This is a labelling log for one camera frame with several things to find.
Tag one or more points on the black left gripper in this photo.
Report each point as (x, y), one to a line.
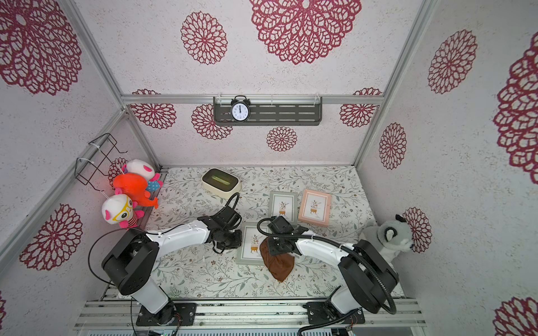
(235, 247)

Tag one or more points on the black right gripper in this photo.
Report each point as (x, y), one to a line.
(275, 246)

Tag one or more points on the brown cloth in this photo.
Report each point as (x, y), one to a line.
(279, 266)

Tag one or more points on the green picture frame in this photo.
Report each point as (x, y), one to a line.
(249, 251)
(284, 204)

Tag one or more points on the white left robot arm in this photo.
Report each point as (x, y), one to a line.
(130, 263)

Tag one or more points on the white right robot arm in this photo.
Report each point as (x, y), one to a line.
(368, 278)

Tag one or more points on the cream tissue box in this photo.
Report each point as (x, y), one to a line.
(221, 183)

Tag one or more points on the orange plush toy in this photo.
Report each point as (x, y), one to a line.
(135, 187)

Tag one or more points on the white pink plush toy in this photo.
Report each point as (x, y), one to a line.
(141, 168)

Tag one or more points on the white plush with glasses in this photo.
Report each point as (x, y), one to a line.
(121, 210)

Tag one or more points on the grey husky plush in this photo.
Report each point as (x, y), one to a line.
(390, 238)

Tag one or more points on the black alarm clock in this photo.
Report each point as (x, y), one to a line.
(240, 108)

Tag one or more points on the pink picture frame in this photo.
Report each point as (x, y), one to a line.
(315, 208)

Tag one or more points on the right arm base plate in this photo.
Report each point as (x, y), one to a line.
(319, 312)

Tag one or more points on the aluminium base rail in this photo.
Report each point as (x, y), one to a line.
(252, 315)

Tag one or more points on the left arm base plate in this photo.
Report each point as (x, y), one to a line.
(173, 314)

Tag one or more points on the grey wall shelf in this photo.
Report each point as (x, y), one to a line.
(272, 114)

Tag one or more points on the black wire basket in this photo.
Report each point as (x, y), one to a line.
(101, 149)

